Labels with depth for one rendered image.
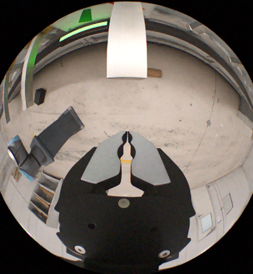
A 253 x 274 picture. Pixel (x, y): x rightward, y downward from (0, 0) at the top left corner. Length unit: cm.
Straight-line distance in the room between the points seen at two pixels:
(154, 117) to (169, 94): 30
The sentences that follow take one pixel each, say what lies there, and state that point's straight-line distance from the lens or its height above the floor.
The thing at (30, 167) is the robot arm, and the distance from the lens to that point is 76.
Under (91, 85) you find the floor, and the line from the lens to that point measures 101.
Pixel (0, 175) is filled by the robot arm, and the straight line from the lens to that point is 68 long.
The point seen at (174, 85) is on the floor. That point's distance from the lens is 104.
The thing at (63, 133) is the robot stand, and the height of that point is 31.
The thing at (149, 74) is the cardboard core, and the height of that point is 7.
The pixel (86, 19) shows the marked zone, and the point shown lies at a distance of 34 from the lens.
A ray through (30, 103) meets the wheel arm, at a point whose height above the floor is 80.
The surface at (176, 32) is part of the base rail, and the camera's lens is 39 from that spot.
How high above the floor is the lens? 93
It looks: 57 degrees down
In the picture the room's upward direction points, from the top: 177 degrees counter-clockwise
